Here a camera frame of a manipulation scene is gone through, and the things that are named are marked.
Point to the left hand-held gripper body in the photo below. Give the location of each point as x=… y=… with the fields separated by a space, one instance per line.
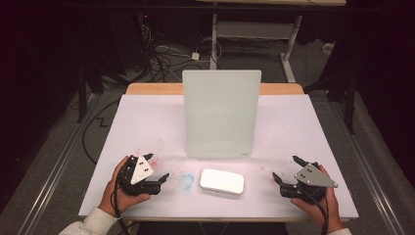
x=141 y=171

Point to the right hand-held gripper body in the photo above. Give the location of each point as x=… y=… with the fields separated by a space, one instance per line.
x=311 y=178

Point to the person's right hand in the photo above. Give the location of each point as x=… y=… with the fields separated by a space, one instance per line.
x=313 y=209

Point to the person's left hand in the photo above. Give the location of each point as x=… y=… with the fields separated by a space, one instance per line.
x=125 y=200

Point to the white table cover board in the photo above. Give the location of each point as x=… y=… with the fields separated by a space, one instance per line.
x=150 y=124

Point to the white rounded eraser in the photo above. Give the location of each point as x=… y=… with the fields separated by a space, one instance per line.
x=221 y=181

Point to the wooden table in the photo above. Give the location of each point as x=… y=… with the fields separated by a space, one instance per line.
x=153 y=88

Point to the pale glass whiteboard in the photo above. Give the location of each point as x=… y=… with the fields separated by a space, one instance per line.
x=220 y=114

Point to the small white power adapter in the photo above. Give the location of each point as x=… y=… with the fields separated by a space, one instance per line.
x=195 y=56

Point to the small white box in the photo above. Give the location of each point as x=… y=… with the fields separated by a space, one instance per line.
x=328 y=48

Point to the metal floor rail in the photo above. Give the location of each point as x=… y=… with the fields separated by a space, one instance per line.
x=55 y=169
x=368 y=169

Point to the white metal desk frame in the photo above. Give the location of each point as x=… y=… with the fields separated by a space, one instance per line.
x=254 y=30

